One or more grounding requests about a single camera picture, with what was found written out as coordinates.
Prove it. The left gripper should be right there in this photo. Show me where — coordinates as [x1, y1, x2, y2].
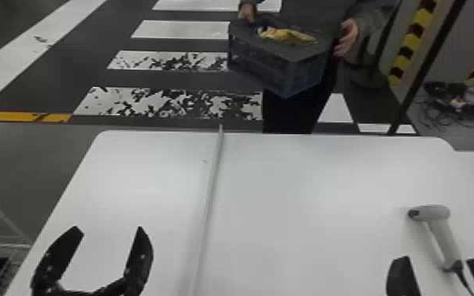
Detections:
[29, 224, 155, 296]

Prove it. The black crate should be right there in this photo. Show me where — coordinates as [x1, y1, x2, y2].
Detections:
[227, 12, 334, 99]

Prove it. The hand scanner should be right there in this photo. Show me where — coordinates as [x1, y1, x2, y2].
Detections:
[407, 204, 474, 296]

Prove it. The person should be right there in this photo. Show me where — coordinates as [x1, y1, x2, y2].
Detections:
[236, 0, 404, 135]

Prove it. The person's hand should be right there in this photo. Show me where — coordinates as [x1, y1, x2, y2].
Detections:
[236, 2, 260, 24]
[332, 18, 361, 58]

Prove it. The yellow snack packet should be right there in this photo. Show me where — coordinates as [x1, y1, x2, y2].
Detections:
[259, 27, 319, 44]

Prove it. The black cable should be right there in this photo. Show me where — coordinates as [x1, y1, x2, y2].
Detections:
[416, 80, 474, 130]

